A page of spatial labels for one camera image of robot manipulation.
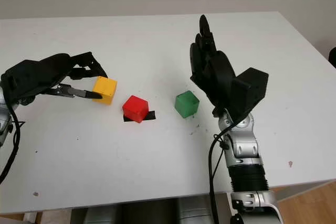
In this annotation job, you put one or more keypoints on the dark furniture piece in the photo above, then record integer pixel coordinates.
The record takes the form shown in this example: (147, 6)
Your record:
(333, 57)

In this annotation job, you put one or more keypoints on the red wooden block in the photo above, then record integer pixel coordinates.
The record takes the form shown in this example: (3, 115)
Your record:
(134, 108)

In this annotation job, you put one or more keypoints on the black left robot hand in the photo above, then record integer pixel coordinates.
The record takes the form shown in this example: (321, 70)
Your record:
(36, 77)

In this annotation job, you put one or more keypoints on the grey left robot leg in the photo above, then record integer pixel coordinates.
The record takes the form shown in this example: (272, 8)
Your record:
(102, 216)

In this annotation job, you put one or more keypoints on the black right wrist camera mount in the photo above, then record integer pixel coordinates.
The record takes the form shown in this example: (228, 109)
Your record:
(252, 90)

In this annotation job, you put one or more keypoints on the yellow wooden block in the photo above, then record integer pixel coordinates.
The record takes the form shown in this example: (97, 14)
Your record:
(106, 89)

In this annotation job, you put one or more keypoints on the white table leg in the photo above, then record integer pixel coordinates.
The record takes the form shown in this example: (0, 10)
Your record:
(230, 201)

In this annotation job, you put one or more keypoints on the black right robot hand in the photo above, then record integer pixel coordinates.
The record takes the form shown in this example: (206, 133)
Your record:
(218, 77)

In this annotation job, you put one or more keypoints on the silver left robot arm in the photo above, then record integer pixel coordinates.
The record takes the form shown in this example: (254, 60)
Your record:
(4, 124)

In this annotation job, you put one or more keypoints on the grey robot leg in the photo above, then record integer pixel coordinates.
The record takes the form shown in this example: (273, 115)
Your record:
(102, 216)
(193, 212)

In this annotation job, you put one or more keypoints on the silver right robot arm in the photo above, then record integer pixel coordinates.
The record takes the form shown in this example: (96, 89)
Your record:
(246, 153)

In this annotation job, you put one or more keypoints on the grey right robot leg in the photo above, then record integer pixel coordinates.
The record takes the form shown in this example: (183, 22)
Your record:
(193, 212)

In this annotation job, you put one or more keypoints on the black tape strip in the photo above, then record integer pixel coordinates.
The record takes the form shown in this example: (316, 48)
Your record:
(151, 116)

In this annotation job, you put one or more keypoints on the green wooden block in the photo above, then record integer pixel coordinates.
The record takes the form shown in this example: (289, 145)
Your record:
(187, 104)

